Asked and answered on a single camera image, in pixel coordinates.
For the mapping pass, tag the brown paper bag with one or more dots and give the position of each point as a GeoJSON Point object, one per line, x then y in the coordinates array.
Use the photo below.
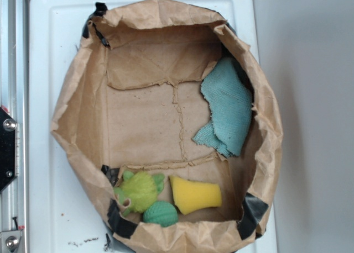
{"type": "Point", "coordinates": [132, 101]}

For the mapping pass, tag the aluminium frame rail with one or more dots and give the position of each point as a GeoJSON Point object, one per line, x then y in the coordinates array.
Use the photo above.
{"type": "Point", "coordinates": [14, 100]}

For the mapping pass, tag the yellow sponge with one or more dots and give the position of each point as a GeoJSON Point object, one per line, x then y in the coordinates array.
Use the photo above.
{"type": "Point", "coordinates": [190, 196]}

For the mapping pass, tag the fuzzy green toy animal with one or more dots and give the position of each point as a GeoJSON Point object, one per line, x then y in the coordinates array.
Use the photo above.
{"type": "Point", "coordinates": [138, 191]}

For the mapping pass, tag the green knitted ball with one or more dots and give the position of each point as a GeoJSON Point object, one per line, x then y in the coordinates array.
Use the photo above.
{"type": "Point", "coordinates": [162, 213]}

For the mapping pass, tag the teal cloth rag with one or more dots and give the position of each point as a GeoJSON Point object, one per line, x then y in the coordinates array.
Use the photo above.
{"type": "Point", "coordinates": [230, 104]}

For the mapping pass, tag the silver corner bracket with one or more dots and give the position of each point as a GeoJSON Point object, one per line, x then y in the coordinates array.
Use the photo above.
{"type": "Point", "coordinates": [10, 241]}

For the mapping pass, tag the black corner bracket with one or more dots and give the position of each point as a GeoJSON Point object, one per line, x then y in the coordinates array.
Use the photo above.
{"type": "Point", "coordinates": [8, 148]}

